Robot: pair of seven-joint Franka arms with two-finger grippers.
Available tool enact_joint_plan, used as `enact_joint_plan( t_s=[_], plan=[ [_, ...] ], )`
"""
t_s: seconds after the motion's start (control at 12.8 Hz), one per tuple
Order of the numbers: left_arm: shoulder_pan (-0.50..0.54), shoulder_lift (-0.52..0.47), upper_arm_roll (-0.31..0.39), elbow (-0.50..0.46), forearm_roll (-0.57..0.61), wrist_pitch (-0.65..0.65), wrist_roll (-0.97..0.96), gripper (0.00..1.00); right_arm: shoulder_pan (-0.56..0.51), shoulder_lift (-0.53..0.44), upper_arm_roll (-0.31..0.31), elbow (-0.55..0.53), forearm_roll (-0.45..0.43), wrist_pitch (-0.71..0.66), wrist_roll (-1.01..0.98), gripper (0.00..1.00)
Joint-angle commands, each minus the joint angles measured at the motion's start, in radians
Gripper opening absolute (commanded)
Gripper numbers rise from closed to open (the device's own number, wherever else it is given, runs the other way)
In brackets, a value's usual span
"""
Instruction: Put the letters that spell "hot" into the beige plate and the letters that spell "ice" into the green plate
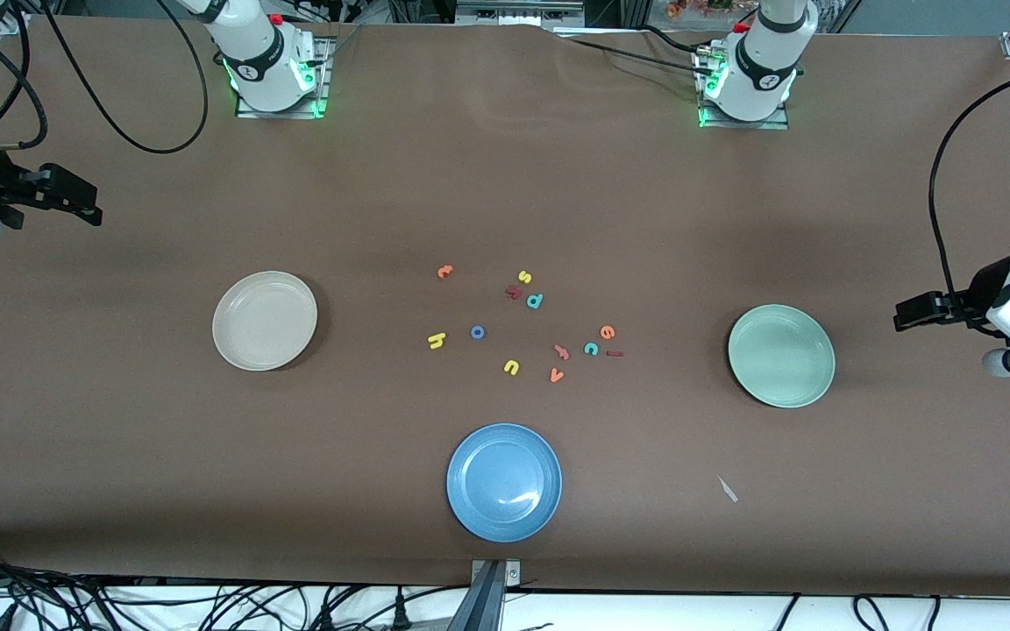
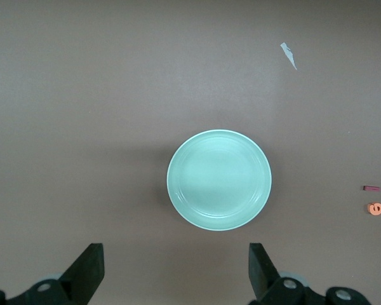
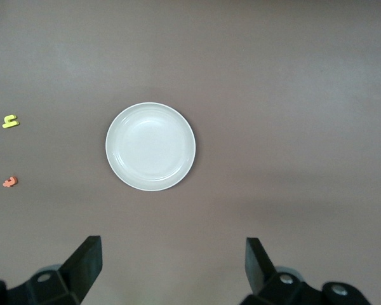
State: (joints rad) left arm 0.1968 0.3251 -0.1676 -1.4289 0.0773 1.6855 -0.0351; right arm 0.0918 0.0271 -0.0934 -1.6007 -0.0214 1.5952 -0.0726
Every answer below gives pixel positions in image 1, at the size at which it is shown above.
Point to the blue plate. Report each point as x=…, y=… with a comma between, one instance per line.
x=503, y=482

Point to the grey power strip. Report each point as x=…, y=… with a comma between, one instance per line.
x=518, y=10

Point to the small white paper scrap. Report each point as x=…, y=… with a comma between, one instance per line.
x=727, y=489

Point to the yellow letter h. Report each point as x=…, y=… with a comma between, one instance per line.
x=437, y=341

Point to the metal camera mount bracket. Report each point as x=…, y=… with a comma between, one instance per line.
x=487, y=605

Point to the beige brown plate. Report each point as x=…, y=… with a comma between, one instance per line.
x=264, y=320

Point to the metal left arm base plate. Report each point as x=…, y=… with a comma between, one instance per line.
x=777, y=123

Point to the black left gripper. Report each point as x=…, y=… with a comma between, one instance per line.
x=985, y=287

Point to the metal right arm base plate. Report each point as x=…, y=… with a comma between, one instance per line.
x=316, y=88

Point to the brown paper table cover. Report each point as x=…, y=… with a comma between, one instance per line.
x=505, y=193

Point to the yellow letter u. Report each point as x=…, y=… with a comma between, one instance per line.
x=507, y=368

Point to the pale green plate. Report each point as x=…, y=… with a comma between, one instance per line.
x=781, y=355

